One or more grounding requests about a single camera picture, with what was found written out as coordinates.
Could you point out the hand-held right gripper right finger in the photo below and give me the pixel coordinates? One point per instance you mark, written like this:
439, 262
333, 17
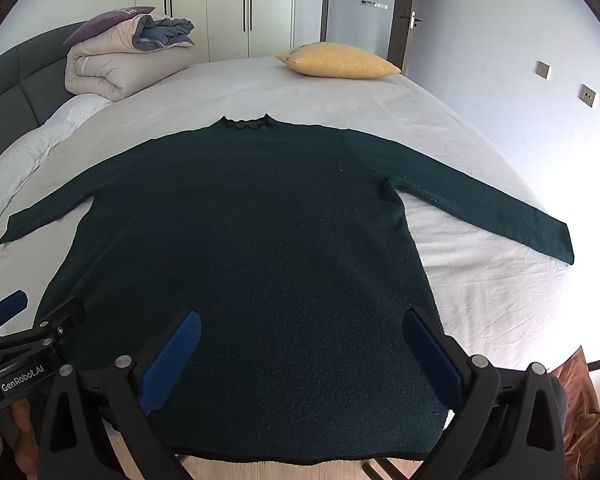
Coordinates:
430, 360

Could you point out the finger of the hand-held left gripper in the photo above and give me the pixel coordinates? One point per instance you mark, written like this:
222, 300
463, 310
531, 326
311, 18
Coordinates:
62, 317
11, 305

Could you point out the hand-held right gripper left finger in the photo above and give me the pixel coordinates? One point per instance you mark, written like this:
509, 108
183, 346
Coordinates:
175, 360

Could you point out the dark green sweater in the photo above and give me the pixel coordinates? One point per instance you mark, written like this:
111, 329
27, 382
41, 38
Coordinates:
260, 240

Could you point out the person's left hand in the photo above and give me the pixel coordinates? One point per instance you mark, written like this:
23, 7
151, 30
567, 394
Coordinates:
10, 440

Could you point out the orange cloth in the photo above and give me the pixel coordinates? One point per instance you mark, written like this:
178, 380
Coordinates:
582, 410

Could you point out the white pillow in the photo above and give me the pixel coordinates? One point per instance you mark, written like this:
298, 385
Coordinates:
35, 145

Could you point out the dark green padded headboard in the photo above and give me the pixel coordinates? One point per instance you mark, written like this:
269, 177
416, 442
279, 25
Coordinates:
20, 80

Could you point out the folded beige duvet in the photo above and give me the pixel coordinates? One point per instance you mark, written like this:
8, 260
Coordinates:
105, 67

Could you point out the white bed sheet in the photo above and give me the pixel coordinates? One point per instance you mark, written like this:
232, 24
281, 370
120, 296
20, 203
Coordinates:
330, 102

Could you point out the purple pillow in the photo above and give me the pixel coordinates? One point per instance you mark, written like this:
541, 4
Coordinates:
107, 22

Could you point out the blue-grey folded cloth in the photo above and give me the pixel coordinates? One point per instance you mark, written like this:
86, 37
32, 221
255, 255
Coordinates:
162, 32

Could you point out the yellow pillow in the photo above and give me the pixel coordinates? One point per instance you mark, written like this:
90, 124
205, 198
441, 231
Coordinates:
340, 60

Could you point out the white wardrobe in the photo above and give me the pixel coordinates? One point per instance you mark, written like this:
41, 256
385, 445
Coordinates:
220, 5

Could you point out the wall socket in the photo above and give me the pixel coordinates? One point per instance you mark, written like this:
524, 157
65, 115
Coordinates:
544, 70
588, 95

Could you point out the white wall switch panel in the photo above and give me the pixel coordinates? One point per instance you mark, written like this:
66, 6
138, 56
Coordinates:
375, 5

